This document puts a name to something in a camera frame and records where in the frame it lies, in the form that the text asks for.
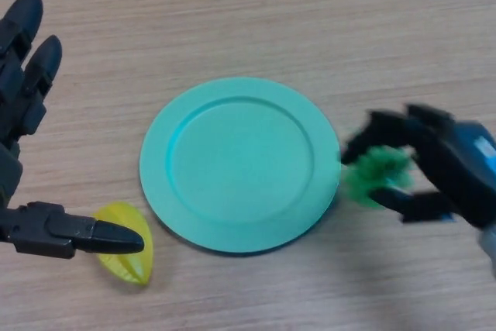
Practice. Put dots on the yellow starfruit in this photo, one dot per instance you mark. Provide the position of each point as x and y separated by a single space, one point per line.
131 265

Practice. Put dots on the green grape bunch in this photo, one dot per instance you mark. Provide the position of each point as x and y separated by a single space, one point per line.
372 172

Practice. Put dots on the round green plate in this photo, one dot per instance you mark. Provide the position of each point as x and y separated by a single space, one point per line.
240 168

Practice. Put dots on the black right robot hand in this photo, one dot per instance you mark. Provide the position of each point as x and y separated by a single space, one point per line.
453 168

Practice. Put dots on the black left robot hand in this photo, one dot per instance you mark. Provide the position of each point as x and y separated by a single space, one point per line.
15 90

